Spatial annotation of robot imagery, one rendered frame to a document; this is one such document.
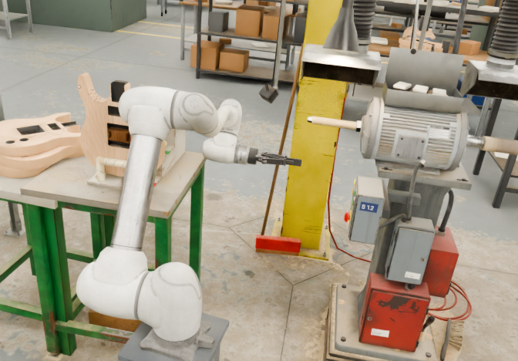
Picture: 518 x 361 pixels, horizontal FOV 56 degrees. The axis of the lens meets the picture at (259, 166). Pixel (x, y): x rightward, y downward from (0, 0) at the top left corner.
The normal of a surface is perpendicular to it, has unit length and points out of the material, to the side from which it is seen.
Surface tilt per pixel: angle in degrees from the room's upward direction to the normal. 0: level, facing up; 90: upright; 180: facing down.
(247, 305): 0
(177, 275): 6
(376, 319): 90
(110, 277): 52
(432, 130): 62
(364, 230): 90
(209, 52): 90
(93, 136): 90
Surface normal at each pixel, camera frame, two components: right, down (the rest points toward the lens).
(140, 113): -0.21, -0.09
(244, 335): 0.08, -0.90
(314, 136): -0.17, 0.41
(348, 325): -0.32, -0.88
